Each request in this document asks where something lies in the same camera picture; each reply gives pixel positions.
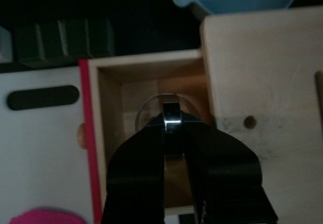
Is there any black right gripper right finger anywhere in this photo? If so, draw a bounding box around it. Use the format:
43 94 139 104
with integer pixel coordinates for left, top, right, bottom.
181 112 279 224

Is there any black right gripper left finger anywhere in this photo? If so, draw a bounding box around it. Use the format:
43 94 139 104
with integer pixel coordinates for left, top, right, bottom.
100 112 167 224

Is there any wooden drawer red front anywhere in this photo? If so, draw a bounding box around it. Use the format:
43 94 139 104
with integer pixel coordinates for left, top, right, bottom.
78 48 218 224

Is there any pink dough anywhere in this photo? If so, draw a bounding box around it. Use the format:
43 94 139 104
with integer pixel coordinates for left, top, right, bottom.
10 207 88 224

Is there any white cutting board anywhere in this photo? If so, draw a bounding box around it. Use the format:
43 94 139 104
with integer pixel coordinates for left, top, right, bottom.
0 64 96 224

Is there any dark green ribbed block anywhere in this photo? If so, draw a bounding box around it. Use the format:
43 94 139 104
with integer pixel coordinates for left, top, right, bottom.
12 17 116 69

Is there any grey block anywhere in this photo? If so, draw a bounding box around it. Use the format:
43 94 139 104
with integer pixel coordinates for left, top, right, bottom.
0 26 14 64

